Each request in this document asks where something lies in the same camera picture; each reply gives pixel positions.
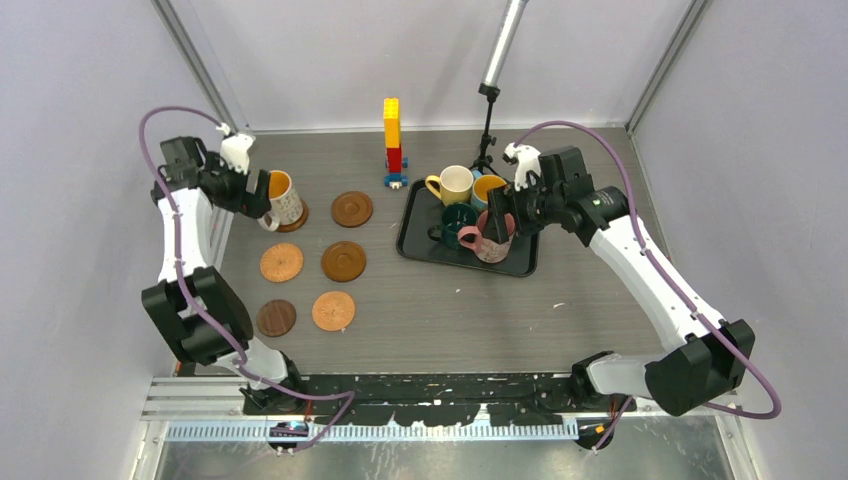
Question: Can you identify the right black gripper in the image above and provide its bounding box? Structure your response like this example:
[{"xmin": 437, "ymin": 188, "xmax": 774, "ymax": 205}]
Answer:
[{"xmin": 483, "ymin": 172, "xmax": 564, "ymax": 244}]

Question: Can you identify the floral white mug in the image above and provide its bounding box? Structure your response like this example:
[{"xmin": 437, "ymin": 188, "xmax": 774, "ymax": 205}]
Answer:
[{"xmin": 257, "ymin": 170, "xmax": 302, "ymax": 232}]

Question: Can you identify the pink ghost mug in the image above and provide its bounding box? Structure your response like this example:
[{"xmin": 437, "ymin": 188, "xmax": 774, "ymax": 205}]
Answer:
[{"xmin": 457, "ymin": 211, "xmax": 515, "ymax": 264}]

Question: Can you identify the dark green mug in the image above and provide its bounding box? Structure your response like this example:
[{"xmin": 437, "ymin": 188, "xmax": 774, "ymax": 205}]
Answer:
[{"xmin": 427, "ymin": 202, "xmax": 478, "ymax": 250}]

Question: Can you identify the cream yellow mug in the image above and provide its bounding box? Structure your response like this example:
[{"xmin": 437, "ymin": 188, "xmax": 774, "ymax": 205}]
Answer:
[{"xmin": 425, "ymin": 165, "xmax": 475, "ymax": 206}]

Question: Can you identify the rattan coaster front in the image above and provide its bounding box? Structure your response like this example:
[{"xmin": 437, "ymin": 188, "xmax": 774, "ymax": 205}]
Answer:
[{"xmin": 260, "ymin": 243, "xmax": 304, "ymax": 283}]

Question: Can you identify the rattan coaster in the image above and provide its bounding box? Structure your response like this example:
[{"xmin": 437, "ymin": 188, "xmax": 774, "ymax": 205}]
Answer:
[
  {"xmin": 312, "ymin": 291, "xmax": 356, "ymax": 332},
  {"xmin": 260, "ymin": 243, "xmax": 304, "ymax": 283}
]

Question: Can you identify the dark brown wooden coaster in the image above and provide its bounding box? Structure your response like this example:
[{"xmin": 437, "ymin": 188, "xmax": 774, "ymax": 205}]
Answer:
[{"xmin": 257, "ymin": 299, "xmax": 297, "ymax": 338}]

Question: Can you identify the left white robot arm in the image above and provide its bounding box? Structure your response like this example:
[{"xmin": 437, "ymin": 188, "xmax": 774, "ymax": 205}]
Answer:
[{"xmin": 141, "ymin": 133, "xmax": 307, "ymax": 414}]

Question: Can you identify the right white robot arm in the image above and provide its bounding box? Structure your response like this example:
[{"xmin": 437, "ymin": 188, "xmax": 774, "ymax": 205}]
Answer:
[{"xmin": 484, "ymin": 144, "xmax": 755, "ymax": 416}]

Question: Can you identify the blue patterned mug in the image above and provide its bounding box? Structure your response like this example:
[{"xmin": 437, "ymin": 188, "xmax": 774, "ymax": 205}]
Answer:
[{"xmin": 470, "ymin": 174, "xmax": 506, "ymax": 213}]

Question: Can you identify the black serving tray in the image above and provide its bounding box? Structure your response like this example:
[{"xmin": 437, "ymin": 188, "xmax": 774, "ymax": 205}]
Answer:
[{"xmin": 396, "ymin": 179, "xmax": 540, "ymax": 277}]

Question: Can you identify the black tripod stand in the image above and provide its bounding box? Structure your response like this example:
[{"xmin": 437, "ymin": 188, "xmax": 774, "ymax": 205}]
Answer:
[{"xmin": 470, "ymin": 82, "xmax": 500, "ymax": 175}]

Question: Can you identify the toy brick tower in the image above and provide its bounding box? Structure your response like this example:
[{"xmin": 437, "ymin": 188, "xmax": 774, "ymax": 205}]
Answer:
[{"xmin": 383, "ymin": 97, "xmax": 408, "ymax": 190}]

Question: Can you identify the silver metal pole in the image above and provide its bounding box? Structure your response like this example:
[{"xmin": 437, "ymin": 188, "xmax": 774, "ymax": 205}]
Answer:
[{"xmin": 480, "ymin": 0, "xmax": 529, "ymax": 88}]

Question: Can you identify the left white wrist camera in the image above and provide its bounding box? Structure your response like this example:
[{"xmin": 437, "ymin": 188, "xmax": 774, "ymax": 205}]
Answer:
[{"xmin": 216, "ymin": 123, "xmax": 256, "ymax": 175}]

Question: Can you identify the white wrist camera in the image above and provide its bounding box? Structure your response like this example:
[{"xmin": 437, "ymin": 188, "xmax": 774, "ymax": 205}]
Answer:
[
  {"xmin": 503, "ymin": 142, "xmax": 541, "ymax": 192},
  {"xmin": 216, "ymin": 123, "xmax": 256, "ymax": 175}
]

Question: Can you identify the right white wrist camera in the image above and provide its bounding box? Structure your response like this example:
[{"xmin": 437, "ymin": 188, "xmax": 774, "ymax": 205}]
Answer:
[{"xmin": 503, "ymin": 142, "xmax": 541, "ymax": 192}]

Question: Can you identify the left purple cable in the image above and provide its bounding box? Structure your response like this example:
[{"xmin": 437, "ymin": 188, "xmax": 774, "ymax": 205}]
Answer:
[{"xmin": 137, "ymin": 106, "xmax": 357, "ymax": 454}]

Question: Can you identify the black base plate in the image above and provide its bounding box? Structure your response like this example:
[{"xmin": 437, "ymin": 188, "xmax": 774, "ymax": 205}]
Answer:
[{"xmin": 241, "ymin": 372, "xmax": 637, "ymax": 429}]

